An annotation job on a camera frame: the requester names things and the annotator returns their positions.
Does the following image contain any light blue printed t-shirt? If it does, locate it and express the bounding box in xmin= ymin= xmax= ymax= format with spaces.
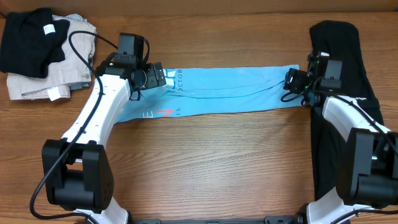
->
xmin=117 ymin=65 xmax=302 ymax=123

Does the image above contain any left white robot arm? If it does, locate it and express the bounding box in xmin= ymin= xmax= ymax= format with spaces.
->
xmin=29 ymin=33 xmax=166 ymax=224

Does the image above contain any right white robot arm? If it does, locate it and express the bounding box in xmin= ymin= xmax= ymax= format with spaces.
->
xmin=284 ymin=52 xmax=397 ymax=223

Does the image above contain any black garment on right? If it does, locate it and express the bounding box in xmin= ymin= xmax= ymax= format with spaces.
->
xmin=310 ymin=21 xmax=384 ymax=200

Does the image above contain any folded grey-blue garment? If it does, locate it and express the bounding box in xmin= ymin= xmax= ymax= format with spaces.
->
xmin=49 ymin=14 xmax=96 ymax=90

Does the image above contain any folded black garment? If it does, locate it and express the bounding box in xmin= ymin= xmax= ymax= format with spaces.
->
xmin=1 ymin=8 xmax=70 ymax=78

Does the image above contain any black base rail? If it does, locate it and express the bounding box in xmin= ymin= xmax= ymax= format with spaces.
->
xmin=127 ymin=216 xmax=305 ymax=224

